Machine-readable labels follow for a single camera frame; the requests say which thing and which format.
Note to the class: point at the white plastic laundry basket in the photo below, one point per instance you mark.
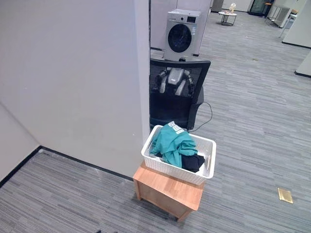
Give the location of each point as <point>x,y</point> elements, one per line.
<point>170,171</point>

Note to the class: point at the black mesh office chair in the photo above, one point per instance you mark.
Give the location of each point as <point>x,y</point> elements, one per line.
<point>175,106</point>

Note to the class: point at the teal green garment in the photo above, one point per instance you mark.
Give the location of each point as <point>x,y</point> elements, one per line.
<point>173,145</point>

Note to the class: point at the black garment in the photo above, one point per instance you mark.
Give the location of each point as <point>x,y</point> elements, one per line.
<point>192,163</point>

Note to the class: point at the small wooden side table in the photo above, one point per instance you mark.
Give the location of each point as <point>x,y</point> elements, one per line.
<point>167,194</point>

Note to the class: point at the silver front-load washing machine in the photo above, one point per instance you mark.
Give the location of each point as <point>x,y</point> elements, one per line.
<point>182,34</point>

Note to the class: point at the round white coffee table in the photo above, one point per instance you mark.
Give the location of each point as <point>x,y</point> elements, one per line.
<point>227,17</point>

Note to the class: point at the black glass-door cabinet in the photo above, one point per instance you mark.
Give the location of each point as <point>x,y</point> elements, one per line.
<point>259,6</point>

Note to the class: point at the brass floor outlet cover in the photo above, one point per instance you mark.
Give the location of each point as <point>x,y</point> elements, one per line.
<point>285,194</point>

